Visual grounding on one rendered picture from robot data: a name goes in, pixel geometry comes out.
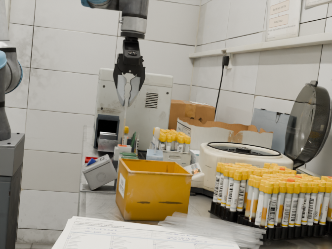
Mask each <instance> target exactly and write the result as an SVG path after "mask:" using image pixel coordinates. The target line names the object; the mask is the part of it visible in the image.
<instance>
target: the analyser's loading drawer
mask: <svg viewBox="0 0 332 249"><path fill-rule="evenodd" d="M116 136H117V135H116V134H115V133H109V132H100V136H99V137H97V142H98V151H105V152H114V149H115V147H117V146H118V143H119V141H118V140H116Z"/></svg>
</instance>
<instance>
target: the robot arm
mask: <svg viewBox="0 0 332 249"><path fill-rule="evenodd" d="M81 4H82V6H84V7H90V8H93V9H94V8H98V9H106V10H115V11H122V20H119V23H120V24H121V31H122V32H121V35H120V37H123V38H125V39H124V40H123V53H119V54H118V55H117V63H115V68H114V71H113V79H114V83H115V86H116V91H117V95H118V99H119V101H120V103H121V105H122V106H124V104H125V97H124V94H125V85H126V82H127V79H126V78H125V77H124V76H123V75H125V74H126V73H130V74H133V75H134V76H135V77H134V78H132V79H131V80H130V85H131V91H130V97H129V102H128V107H130V106H131V105H132V103H133V102H134V101H135V99H136V97H137V95H138V93H139V91H140V90H141V87H142V85H143V83H144V81H145V68H146V67H143V62H144V60H143V56H141V55H140V47H139V41H138V40H144V39H145V35H144V34H145V33H146V29H147V16H148V7H149V0H81ZM122 73H123V75H122ZM22 78H23V69H22V66H21V64H20V62H19V61H18V60H17V52H16V46H15V45H13V44H12V43H11V42H10V39H9V31H8V23H7V15H6V8H5V0H0V141H3V140H7V139H10V138H11V128H10V125H9V122H8V119H7V115H6V112H5V94H8V93H10V92H12V91H13V90H15V89H16V88H17V87H18V86H19V84H20V83H21V81H22Z"/></svg>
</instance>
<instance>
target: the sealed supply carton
mask: <svg viewBox="0 0 332 249"><path fill-rule="evenodd" d="M214 117H215V107H213V106H211V105H209V104H207V103H199V102H192V101H185V100H174V99H172V100H171V105H170V114H169V123H168V129H169V130H171V129H174V130H175V131H176V129H177V120H178V118H183V119H194V120H199V121H200V122H201V123H202V124H203V125H204V124H206V122H207V121H212V122H214Z"/></svg>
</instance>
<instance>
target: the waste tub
mask: <svg viewBox="0 0 332 249"><path fill-rule="evenodd" d="M119 161H120V162H119V171H118V181H117V190H116V200H115V202H116V204H117V206H118V208H119V210H120V212H121V214H122V216H123V218H124V220H139V221H164V220H165V218H166V217H167V216H172V214H173V213H174V212H181V213H185V214H188V206H189V198H190V189H191V181H192V176H193V174H192V173H190V172H189V171H188V170H186V169H185V168H184V167H182V166H181V165H180V164H178V163H177V162H168V161H153V160H138V159H122V158H119Z"/></svg>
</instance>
